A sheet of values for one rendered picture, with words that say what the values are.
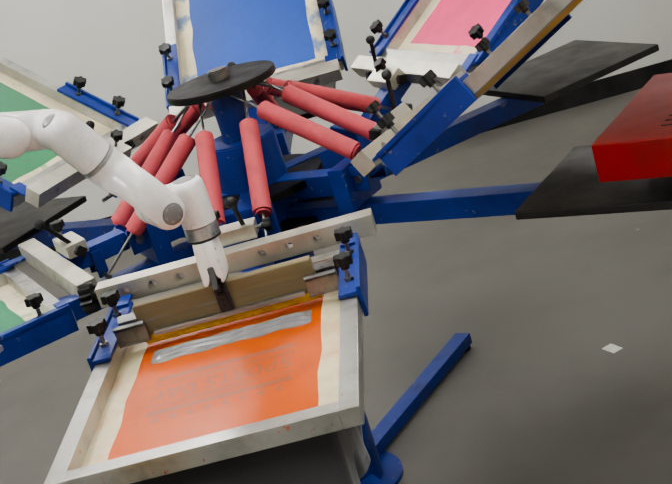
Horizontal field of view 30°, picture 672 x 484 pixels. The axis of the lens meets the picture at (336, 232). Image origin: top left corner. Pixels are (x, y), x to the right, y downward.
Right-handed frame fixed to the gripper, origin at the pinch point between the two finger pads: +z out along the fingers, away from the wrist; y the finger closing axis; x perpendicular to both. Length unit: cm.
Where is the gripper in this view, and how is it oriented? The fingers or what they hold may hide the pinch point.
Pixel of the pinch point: (226, 298)
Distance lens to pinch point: 276.1
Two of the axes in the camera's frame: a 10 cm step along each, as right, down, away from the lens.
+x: 9.6, -2.6, -1.1
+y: -0.1, 3.4, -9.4
